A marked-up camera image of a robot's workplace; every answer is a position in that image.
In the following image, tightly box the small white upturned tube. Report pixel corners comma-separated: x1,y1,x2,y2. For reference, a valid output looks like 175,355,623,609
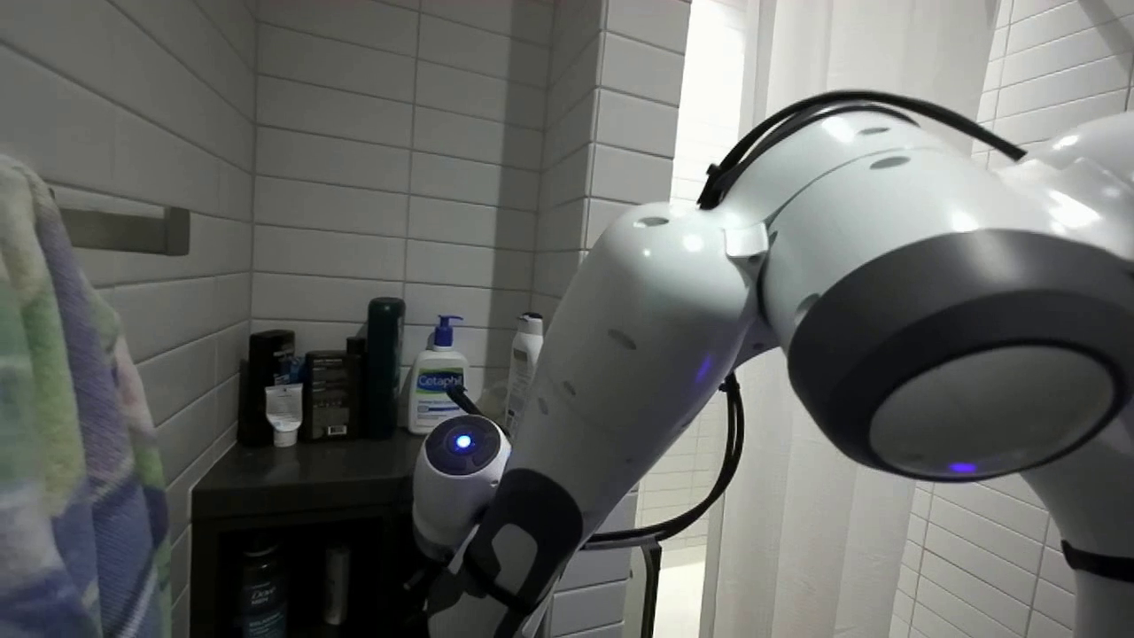
263,384,308,454

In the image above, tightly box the dark wooden shelf unit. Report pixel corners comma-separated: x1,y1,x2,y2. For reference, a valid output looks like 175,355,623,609
187,430,476,638

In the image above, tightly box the white plastic bottle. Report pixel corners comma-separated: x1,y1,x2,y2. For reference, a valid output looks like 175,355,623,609
502,309,551,417

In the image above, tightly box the white blue pump lotion bottle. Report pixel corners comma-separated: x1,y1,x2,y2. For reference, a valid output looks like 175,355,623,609
404,310,476,439

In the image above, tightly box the tall dark green bottle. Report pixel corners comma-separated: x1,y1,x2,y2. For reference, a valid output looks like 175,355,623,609
362,295,412,444

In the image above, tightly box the dark rectangular box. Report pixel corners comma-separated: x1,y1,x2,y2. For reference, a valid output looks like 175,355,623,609
300,351,370,445

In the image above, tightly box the black bottle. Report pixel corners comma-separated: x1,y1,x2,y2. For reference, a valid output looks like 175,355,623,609
239,330,299,454

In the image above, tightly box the white shower curtain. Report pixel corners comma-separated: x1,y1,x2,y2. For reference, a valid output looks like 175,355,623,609
695,0,1005,638

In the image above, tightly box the slim pale bottle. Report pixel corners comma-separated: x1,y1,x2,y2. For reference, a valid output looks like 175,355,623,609
319,547,354,631

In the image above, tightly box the dark bottle with label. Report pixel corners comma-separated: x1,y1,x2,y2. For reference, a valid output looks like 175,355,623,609
239,537,295,638

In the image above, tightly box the striped green blue towel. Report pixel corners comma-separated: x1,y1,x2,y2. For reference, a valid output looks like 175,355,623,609
0,152,175,638

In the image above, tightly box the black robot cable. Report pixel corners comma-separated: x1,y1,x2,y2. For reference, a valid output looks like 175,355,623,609
582,86,1027,551

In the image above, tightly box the black strap on robot base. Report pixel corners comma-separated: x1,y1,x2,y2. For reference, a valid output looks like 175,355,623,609
1057,537,1134,584

